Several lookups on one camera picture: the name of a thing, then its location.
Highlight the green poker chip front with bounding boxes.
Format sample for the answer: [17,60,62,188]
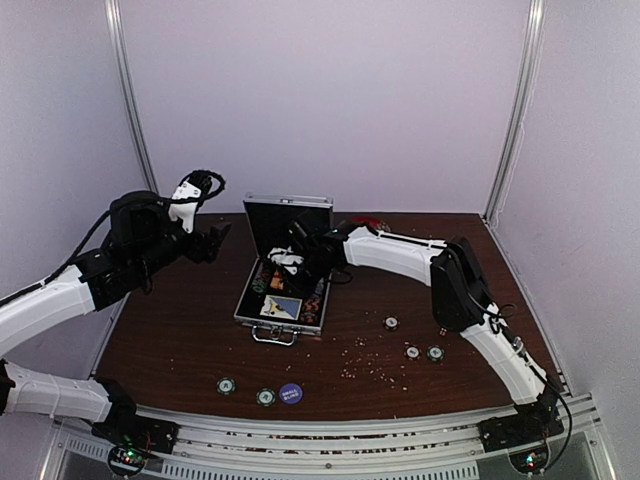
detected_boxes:
[256,388,277,407]

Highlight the red card deck box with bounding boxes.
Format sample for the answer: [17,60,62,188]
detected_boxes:
[270,270,287,291]

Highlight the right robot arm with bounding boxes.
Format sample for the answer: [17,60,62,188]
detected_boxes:
[268,214,564,442]

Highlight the chip row in case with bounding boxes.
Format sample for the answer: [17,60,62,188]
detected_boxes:
[300,279,328,326]
[250,265,272,294]

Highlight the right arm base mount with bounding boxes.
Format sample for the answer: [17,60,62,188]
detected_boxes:
[478,414,565,476]

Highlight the left aluminium frame post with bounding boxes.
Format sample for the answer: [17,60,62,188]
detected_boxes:
[104,0,159,193]

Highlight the red black poker chip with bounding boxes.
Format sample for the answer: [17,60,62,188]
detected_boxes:
[383,316,399,331]

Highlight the aluminium frame post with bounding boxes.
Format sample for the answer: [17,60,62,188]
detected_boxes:
[104,0,159,193]
[484,0,546,226]

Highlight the green poker chip left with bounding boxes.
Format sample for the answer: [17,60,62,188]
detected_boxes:
[216,377,236,395]

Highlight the green poker chip right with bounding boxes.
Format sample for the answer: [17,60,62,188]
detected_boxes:
[426,345,445,362]

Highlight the red decorated plate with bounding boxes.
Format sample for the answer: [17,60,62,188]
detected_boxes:
[350,216,391,232]

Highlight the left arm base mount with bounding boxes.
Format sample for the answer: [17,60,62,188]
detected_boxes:
[90,415,179,479]

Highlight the right aluminium frame post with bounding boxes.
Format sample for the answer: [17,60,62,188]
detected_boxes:
[484,0,546,226]

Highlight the green poker chip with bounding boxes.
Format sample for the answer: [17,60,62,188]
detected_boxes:
[256,388,277,407]
[216,377,236,395]
[426,345,445,362]

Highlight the front aluminium rail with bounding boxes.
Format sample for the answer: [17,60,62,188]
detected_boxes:
[36,395,621,479]

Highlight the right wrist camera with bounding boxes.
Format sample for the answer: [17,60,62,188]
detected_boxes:
[267,247,304,275]

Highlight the blue yellow card deck box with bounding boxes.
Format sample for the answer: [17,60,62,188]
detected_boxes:
[260,295,302,320]

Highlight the aluminium poker case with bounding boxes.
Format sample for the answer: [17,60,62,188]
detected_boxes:
[234,193,333,347]

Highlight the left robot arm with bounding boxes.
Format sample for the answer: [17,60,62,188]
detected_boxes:
[1,170,230,444]

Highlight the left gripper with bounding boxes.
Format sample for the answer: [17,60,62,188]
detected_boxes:
[133,198,229,280]

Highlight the chip row in case right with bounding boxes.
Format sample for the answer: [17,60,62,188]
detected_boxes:
[300,279,328,326]

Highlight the black white poker chip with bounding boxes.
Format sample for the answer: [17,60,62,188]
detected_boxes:
[404,345,421,360]

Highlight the chip row in case left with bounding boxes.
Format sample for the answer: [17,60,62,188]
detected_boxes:
[250,265,272,294]

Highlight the purple small blind button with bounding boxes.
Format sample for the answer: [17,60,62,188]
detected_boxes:
[279,383,304,405]

